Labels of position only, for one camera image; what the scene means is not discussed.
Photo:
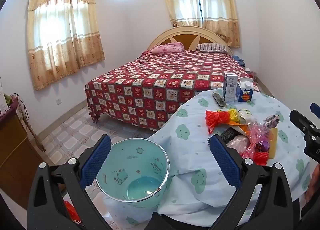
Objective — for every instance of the red foam net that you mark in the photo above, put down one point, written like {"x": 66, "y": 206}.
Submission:
{"x": 260, "y": 157}

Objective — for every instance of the yellow paper sheet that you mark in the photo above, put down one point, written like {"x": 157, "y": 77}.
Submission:
{"x": 274, "y": 142}

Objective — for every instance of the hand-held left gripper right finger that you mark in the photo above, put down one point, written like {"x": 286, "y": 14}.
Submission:
{"x": 225, "y": 162}

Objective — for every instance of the purple wrapper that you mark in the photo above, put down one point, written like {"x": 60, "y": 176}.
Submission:
{"x": 263, "y": 144}

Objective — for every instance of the yellow plastic bag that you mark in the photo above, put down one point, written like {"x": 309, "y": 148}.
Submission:
{"x": 232, "y": 115}

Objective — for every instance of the pink plastic bag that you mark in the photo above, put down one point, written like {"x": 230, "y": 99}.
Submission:
{"x": 260, "y": 133}

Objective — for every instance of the striped pillow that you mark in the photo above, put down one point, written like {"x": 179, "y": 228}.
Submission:
{"x": 212, "y": 47}

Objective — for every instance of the blue carton with white cap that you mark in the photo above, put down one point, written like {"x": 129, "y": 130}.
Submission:
{"x": 245, "y": 93}

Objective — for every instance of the person's right forearm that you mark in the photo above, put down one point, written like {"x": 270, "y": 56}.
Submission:
{"x": 314, "y": 181}

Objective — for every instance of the dark narrow sachet strip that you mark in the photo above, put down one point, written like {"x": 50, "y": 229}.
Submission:
{"x": 219, "y": 99}

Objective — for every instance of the pink pillow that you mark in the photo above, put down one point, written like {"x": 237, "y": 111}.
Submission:
{"x": 167, "y": 48}

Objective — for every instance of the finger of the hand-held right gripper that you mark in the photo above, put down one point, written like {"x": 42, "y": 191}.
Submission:
{"x": 301, "y": 119}
{"x": 315, "y": 107}

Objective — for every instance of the beige patterned window curtain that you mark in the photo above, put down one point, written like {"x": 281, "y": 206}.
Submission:
{"x": 217, "y": 7}
{"x": 62, "y": 44}

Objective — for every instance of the light blue cloud print tablecloth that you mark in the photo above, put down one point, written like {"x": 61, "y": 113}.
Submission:
{"x": 190, "y": 149}

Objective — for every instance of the teal cartoon print bucket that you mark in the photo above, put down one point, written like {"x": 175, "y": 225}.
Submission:
{"x": 140, "y": 167}

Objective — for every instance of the black foam net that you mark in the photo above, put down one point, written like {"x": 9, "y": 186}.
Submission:
{"x": 228, "y": 133}

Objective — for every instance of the brown wooden cabinet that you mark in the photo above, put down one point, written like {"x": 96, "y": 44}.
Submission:
{"x": 17, "y": 144}

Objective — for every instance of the red plastic bag with rubbish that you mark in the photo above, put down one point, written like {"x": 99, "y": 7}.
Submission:
{"x": 72, "y": 211}

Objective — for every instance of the cream wooden headboard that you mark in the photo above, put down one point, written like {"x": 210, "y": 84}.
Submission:
{"x": 192, "y": 36}

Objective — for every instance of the white cardboard box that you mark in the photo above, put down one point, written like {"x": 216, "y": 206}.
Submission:
{"x": 3, "y": 99}

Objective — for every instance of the tall white blue carton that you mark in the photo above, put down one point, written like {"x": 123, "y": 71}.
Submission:
{"x": 230, "y": 88}

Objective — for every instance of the white green plastic bag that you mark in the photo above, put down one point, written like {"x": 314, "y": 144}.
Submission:
{"x": 246, "y": 116}

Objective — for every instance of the blue stacked sheets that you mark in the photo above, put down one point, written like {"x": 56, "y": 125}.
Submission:
{"x": 239, "y": 61}

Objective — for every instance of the bed with red checkered bedspread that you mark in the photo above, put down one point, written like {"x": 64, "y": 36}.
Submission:
{"x": 162, "y": 84}

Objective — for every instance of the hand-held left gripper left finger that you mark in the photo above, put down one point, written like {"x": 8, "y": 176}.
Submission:
{"x": 96, "y": 162}

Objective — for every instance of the wall socket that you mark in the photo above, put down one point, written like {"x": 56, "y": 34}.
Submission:
{"x": 58, "y": 101}

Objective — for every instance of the pale clear plastic bag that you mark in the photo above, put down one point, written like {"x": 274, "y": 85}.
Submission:
{"x": 237, "y": 144}

